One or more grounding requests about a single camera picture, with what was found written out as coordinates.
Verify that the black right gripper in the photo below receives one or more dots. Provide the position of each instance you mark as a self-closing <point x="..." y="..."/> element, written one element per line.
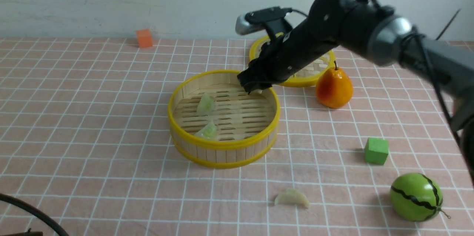
<point x="285" y="56"/>

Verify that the pale green dumpling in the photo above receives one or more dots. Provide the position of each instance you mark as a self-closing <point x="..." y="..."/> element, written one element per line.
<point x="208" y="132"/>
<point x="206" y="105"/>

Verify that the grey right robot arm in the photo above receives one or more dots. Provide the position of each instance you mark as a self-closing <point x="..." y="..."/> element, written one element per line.
<point x="375" y="33"/>

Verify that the bamboo steamer tray yellow rim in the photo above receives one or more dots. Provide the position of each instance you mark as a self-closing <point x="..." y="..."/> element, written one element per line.
<point x="247" y="124"/>

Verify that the orange toy pear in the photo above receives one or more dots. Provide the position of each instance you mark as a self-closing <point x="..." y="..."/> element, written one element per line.
<point x="334" y="88"/>

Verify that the orange cube block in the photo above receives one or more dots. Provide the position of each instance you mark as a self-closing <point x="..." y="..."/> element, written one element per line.
<point x="144" y="38"/>

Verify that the green cube block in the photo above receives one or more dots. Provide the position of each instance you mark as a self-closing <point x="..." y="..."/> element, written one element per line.
<point x="376" y="151"/>

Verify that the pink grid tablecloth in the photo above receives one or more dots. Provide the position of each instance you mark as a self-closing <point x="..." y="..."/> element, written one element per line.
<point x="84" y="137"/>

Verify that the green toy watermelon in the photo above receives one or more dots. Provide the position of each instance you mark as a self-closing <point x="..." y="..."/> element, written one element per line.
<point x="416" y="197"/>

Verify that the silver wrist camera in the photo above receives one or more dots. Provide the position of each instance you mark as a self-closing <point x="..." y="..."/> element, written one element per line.
<point x="272" y="20"/>

